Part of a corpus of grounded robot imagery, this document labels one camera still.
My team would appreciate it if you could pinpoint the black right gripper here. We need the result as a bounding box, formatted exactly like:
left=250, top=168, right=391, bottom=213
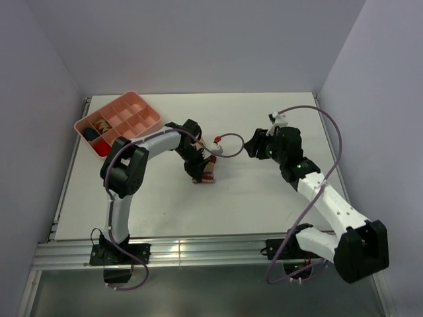
left=243, top=128, right=286, bottom=165

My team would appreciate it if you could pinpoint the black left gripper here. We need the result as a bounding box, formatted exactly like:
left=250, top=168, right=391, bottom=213
left=174, top=145, right=210, bottom=183

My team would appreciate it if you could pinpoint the tan maroon striped sock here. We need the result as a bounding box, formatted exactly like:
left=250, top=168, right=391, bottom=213
left=192, top=143, right=217, bottom=184

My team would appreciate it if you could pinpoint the tan argyle sock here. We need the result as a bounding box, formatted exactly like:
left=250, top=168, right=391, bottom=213
left=94, top=119, right=112, bottom=135

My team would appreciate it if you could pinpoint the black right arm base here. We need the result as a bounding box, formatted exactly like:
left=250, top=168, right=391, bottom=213
left=262, top=237, right=325, bottom=277

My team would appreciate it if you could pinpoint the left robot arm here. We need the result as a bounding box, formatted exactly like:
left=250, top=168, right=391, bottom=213
left=100, top=120, right=216, bottom=264

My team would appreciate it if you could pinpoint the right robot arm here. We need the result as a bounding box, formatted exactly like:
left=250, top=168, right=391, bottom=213
left=244, top=127, right=390, bottom=283

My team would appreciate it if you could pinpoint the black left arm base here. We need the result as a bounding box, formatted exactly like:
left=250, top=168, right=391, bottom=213
left=89, top=243, right=151, bottom=285

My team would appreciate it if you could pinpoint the pink compartment organizer tray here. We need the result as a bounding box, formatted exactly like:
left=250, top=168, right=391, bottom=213
left=74, top=91, right=163, bottom=159

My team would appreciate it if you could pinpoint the red rolled sock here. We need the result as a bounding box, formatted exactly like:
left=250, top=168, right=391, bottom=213
left=94, top=141, right=111, bottom=157

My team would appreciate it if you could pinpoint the dark teal rolled sock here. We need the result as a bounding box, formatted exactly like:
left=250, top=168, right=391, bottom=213
left=83, top=127, right=100, bottom=142

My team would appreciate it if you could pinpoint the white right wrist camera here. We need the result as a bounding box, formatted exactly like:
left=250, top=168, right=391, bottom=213
left=266, top=112, right=288, bottom=136

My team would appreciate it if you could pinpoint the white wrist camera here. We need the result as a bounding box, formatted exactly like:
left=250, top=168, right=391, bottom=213
left=266, top=112, right=288, bottom=136
left=210, top=142, right=223, bottom=157

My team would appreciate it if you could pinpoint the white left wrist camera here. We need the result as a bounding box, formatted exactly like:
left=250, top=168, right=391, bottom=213
left=210, top=142, right=223, bottom=157

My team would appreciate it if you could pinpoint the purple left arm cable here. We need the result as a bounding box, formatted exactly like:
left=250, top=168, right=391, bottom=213
left=104, top=127, right=245, bottom=292

